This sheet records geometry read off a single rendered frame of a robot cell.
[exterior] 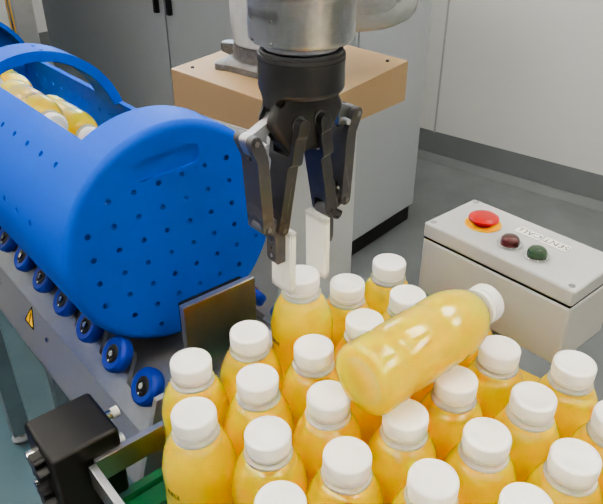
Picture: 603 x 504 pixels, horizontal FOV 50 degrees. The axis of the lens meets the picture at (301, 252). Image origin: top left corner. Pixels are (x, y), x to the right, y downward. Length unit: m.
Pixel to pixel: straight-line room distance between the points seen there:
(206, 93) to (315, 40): 0.94
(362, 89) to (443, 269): 0.68
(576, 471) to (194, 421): 0.30
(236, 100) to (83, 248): 0.72
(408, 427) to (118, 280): 0.38
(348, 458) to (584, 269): 0.36
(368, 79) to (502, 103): 2.27
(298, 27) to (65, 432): 0.44
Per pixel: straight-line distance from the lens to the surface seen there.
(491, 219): 0.81
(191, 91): 1.49
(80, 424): 0.70
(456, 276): 0.81
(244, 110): 1.37
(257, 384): 0.59
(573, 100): 3.51
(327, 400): 0.58
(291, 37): 0.52
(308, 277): 0.66
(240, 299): 0.78
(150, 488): 0.76
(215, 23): 2.96
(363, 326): 0.66
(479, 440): 0.56
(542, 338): 0.77
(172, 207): 0.77
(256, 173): 0.56
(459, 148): 3.82
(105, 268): 0.76
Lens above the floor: 1.48
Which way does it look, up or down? 31 degrees down
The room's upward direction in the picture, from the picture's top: straight up
